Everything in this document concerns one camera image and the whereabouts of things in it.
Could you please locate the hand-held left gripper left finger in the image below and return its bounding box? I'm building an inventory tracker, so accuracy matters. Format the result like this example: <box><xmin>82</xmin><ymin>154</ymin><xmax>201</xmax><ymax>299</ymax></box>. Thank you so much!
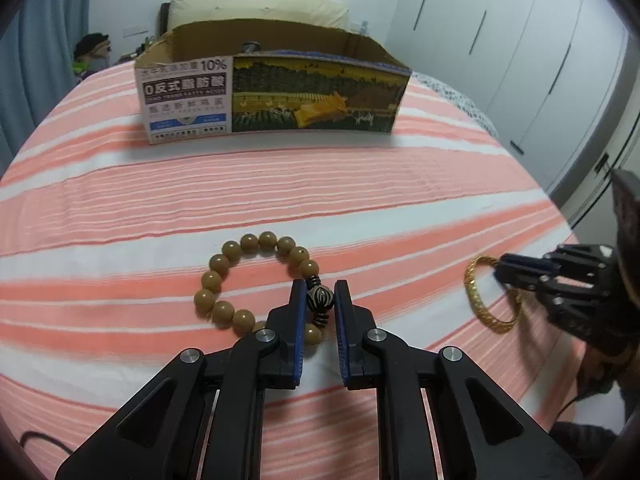
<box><xmin>55</xmin><ymin>279</ymin><xmax>308</xmax><ymax>480</ymax></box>

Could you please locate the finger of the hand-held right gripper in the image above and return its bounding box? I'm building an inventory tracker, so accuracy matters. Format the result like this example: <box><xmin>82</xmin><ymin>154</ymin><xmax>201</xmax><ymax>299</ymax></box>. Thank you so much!
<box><xmin>494</xmin><ymin>266</ymin><xmax>621</xmax><ymax>328</ymax></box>
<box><xmin>501</xmin><ymin>244</ymin><xmax>618</xmax><ymax>287</ymax></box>

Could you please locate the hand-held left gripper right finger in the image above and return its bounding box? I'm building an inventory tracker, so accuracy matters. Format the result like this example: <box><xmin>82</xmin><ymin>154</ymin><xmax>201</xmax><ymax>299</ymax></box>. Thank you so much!
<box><xmin>335</xmin><ymin>280</ymin><xmax>584</xmax><ymax>480</ymax></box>

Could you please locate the gold chain bracelet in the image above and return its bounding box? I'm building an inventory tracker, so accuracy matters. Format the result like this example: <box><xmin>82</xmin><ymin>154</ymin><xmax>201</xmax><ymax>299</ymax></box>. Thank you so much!
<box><xmin>464</xmin><ymin>255</ymin><xmax>527</xmax><ymax>332</ymax></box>

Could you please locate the tan bead bracelet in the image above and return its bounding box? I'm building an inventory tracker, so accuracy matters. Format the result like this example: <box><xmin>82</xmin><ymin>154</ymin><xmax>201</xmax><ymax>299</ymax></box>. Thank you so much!
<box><xmin>194</xmin><ymin>231</ymin><xmax>335</xmax><ymax>357</ymax></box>

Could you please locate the printed cardboard box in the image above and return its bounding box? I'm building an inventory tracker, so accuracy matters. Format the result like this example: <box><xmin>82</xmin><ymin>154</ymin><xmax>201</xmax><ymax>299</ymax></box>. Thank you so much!
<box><xmin>134</xmin><ymin>19</ymin><xmax>413</xmax><ymax>146</ymax></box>

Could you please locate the white dotted cloth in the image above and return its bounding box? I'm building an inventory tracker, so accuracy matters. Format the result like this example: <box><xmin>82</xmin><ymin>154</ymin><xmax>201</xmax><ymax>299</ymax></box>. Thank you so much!
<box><xmin>410</xmin><ymin>71</ymin><xmax>501</xmax><ymax>137</ymax></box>

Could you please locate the white wardrobe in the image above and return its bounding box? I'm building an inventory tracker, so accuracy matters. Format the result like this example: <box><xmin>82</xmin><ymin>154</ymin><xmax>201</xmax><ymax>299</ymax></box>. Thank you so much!
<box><xmin>385</xmin><ymin>0</ymin><xmax>632</xmax><ymax>223</ymax></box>

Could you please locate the cream pillow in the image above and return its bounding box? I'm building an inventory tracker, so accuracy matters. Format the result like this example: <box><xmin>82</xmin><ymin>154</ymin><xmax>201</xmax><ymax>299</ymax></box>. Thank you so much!
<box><xmin>167</xmin><ymin>0</ymin><xmax>351</xmax><ymax>32</ymax></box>

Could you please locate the plush toy with black hat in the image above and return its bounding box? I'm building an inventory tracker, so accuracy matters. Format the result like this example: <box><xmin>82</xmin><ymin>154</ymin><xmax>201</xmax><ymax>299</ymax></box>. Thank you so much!
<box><xmin>73</xmin><ymin>33</ymin><xmax>114</xmax><ymax>84</ymax></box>

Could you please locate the blue-grey curtain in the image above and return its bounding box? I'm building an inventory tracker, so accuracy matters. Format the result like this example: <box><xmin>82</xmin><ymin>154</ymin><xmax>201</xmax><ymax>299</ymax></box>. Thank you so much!
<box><xmin>0</xmin><ymin>0</ymin><xmax>97</xmax><ymax>173</ymax></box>

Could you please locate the thin black cable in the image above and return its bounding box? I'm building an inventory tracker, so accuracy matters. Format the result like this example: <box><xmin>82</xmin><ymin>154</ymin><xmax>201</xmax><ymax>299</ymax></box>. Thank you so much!
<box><xmin>549</xmin><ymin>385</ymin><xmax>603</xmax><ymax>428</ymax></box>

